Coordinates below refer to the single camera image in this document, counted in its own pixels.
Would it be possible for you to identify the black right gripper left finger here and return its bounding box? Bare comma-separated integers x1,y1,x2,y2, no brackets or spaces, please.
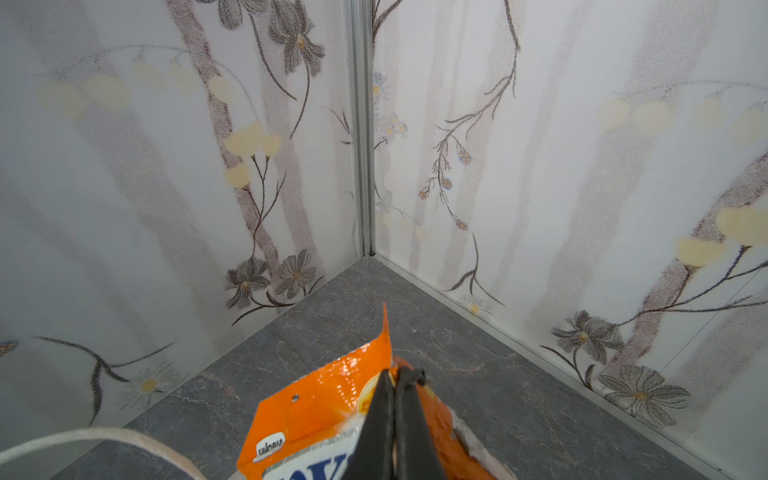
342,369,395,480

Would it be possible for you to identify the orange white snack packet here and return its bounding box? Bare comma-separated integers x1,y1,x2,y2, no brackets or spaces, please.
237,323,515,479

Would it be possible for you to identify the floral white paper bag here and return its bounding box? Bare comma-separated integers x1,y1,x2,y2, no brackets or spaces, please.
0,426,208,480

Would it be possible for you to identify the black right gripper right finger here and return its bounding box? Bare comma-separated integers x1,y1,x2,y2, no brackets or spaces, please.
394,366,461,479

